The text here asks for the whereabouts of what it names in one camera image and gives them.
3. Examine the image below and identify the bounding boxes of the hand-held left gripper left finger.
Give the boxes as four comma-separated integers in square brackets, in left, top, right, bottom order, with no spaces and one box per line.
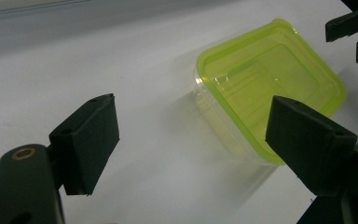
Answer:
[48,92,121,197]

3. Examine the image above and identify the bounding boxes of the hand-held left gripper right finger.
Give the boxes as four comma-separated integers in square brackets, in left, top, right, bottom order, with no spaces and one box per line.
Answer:
[265,95,358,198]

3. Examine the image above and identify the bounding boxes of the green lidded square container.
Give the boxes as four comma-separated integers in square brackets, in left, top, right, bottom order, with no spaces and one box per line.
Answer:
[193,18,348,166]

